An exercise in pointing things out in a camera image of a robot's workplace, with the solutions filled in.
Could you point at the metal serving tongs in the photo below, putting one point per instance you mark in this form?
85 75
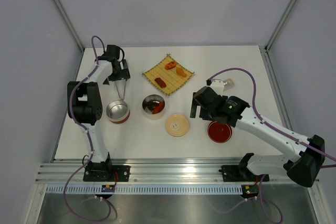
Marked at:
120 86

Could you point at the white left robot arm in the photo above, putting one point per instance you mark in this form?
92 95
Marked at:
86 109

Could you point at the left aluminium frame post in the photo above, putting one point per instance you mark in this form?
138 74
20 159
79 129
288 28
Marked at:
67 21

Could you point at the red round lid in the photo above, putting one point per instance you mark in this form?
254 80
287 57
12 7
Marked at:
218 132

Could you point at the dark red meat slice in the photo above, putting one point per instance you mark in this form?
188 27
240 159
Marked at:
160 82

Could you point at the woven bamboo tray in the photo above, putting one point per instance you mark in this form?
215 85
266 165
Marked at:
173 81

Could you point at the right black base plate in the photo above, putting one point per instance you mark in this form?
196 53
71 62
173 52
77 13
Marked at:
232 173

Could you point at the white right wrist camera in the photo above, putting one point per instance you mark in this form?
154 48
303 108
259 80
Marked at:
217 85

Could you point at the red-based steel lunch container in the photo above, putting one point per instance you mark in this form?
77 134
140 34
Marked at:
117 111

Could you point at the orange fried chicken piece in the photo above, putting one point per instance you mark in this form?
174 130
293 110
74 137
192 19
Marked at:
181 72

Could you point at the aluminium mounting rail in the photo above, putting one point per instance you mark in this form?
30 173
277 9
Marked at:
146 171

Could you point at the red sausage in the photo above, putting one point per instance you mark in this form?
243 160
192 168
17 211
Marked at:
158 108

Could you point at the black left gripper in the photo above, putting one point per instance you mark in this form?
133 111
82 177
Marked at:
123 75

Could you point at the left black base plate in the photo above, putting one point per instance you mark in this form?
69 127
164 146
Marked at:
118 173

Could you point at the white slotted cable duct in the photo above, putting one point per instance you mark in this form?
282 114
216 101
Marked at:
146 189

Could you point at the right aluminium frame post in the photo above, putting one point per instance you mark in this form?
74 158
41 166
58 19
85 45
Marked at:
281 24

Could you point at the beige steel lunch container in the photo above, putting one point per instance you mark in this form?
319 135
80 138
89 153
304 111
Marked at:
157 98

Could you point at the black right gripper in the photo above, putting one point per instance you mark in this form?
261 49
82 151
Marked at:
193 110

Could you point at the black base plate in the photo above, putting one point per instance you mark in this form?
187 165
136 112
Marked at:
118 173
232 173

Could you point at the aluminium frame post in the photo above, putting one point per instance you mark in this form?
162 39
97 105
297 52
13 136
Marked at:
281 24
67 21

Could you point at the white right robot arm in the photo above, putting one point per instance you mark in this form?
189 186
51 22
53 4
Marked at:
300 157

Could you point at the orange spotted food piece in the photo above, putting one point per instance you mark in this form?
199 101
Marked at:
170 65

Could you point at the cream round lid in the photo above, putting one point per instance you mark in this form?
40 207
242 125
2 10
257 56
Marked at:
177 125

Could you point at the black sea cucumber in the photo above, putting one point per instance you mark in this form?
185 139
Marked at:
149 106

